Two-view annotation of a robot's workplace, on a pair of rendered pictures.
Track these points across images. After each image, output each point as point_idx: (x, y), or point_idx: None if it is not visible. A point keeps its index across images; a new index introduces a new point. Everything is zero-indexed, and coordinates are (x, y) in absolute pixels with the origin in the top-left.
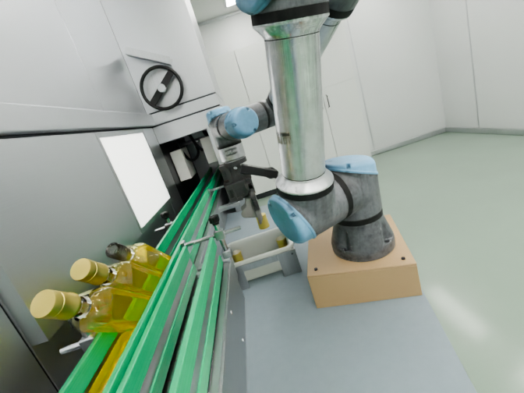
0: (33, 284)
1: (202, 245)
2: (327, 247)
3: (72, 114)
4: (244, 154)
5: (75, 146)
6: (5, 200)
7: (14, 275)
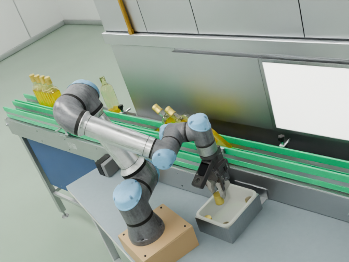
0: (190, 99)
1: (257, 172)
2: (165, 220)
3: (244, 43)
4: (199, 154)
5: (232, 63)
6: (188, 73)
7: (185, 93)
